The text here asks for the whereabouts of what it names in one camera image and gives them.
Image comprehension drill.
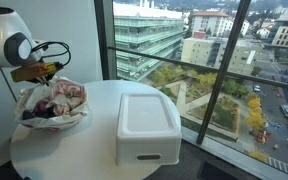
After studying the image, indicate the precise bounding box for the dark window mullion post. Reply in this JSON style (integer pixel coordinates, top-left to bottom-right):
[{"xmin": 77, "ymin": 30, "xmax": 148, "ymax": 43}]
[{"xmin": 196, "ymin": 0, "xmax": 252, "ymax": 146}]

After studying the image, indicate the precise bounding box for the dark window corner post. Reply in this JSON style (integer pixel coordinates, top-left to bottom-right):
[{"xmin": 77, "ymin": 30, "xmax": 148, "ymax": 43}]
[{"xmin": 93, "ymin": 0, "xmax": 118, "ymax": 81}]

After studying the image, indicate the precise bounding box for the grey window sill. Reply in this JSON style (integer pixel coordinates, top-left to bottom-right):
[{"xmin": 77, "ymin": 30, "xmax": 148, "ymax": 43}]
[{"xmin": 179, "ymin": 125, "xmax": 288, "ymax": 180}]

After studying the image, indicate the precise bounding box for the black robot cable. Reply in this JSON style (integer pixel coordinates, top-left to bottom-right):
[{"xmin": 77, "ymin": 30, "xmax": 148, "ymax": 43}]
[{"xmin": 30, "ymin": 41, "xmax": 73, "ymax": 68}]

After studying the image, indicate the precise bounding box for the green glass office building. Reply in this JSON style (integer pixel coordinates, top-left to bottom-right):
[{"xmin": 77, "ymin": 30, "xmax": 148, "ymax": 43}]
[{"xmin": 112, "ymin": 1, "xmax": 185, "ymax": 83}]

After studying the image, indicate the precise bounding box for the beige concrete building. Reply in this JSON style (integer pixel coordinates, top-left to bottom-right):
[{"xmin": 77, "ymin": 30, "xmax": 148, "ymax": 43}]
[{"xmin": 180, "ymin": 36, "xmax": 264, "ymax": 76}]

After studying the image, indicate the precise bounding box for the white red-roofed building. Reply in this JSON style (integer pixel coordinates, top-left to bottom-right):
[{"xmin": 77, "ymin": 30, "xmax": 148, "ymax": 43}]
[{"xmin": 189, "ymin": 10, "xmax": 252, "ymax": 39}]

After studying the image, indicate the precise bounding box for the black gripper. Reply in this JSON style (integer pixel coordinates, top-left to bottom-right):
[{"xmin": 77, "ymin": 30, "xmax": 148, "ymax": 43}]
[{"xmin": 33, "ymin": 73, "xmax": 59, "ymax": 86}]

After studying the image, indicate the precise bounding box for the white plastic storage box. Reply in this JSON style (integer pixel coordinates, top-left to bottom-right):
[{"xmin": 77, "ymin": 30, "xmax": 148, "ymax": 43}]
[{"xmin": 115, "ymin": 92, "xmax": 183, "ymax": 167}]

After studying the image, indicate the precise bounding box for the dark horizontal window rail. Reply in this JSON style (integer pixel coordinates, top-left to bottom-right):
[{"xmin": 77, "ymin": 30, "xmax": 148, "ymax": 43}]
[{"xmin": 107, "ymin": 46, "xmax": 288, "ymax": 93}]

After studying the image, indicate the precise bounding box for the white red-bullseye plastic bag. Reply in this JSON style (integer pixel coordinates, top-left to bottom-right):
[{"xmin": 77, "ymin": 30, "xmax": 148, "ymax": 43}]
[{"xmin": 12, "ymin": 75, "xmax": 90, "ymax": 132}]

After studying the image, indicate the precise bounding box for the dark floor vent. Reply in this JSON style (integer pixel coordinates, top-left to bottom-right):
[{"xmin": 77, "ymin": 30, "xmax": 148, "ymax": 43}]
[{"xmin": 197, "ymin": 159, "xmax": 262, "ymax": 180}]

